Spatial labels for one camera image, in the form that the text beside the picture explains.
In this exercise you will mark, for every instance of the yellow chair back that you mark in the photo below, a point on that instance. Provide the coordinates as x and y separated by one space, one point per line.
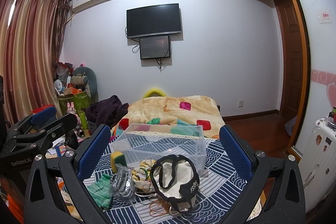
154 92

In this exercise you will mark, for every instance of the small wall monitor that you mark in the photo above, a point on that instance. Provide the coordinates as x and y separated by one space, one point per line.
155 47

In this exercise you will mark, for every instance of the yellow green sponge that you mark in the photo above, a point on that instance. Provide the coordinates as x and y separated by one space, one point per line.
115 159

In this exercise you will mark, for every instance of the grey plush toy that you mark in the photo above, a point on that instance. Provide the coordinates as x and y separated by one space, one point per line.
84 77

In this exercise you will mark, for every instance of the large wall television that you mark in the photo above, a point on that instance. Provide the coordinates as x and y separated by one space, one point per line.
153 20

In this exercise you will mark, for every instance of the black cream canvas bag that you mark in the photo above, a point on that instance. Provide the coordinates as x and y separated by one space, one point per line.
176 181

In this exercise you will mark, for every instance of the cartoon print drawstring pouch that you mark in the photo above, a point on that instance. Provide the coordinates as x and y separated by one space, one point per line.
141 176

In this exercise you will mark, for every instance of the green knitted cloth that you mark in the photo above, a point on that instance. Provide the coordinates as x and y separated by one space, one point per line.
101 191

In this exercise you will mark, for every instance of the dark purple clothes pile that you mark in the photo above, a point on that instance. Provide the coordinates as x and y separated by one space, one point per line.
109 112

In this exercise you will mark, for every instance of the red flat box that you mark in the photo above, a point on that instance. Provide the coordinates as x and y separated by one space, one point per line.
37 110

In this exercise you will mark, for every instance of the brown wooden door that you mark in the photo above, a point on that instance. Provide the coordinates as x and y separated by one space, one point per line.
293 59

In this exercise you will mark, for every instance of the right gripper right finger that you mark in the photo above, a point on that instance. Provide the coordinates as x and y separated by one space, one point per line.
239 152

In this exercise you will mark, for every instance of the pink rabbit doll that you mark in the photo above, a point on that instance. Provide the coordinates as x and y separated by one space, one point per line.
71 109

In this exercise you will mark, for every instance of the green cylinder bottle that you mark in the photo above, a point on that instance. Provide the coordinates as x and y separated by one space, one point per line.
83 119

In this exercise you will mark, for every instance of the beige patchwork fleece blanket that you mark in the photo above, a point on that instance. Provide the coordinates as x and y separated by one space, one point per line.
192 110

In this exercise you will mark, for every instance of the white sticker suitcase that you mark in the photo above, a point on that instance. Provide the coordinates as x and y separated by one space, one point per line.
317 165

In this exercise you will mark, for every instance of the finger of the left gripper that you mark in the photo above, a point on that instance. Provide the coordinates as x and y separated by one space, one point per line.
43 113

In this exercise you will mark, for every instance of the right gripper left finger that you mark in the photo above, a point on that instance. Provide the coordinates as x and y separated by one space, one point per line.
90 151

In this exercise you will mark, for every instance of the green storage box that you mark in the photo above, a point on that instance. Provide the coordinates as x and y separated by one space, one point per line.
80 101

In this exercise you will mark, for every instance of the blue white patterned tablecloth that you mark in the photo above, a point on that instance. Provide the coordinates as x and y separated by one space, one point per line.
220 186

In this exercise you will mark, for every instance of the striped red beige curtain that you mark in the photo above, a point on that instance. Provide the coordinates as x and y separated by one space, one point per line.
32 34

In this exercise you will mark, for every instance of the clear plastic storage box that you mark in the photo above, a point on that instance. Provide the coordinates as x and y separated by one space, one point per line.
152 141

